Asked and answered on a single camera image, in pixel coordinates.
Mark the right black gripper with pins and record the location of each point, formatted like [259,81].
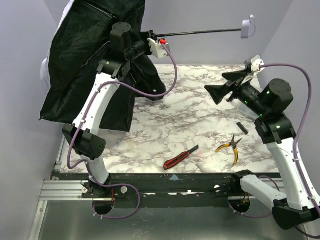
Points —
[233,87]

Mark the lavender folding umbrella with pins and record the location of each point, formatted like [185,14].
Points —
[80,42]

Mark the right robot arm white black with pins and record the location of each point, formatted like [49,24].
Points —
[300,203]

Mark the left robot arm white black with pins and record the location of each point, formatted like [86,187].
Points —
[125,45]

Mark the small black comb part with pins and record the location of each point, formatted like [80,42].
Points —
[242,128]

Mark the red black utility knife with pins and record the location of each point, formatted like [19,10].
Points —
[178,159]

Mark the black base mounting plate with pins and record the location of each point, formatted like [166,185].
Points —
[157,190]

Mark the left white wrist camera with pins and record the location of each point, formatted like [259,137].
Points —
[159,49]

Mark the aluminium frame rail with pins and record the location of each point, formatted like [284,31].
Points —
[78,190]

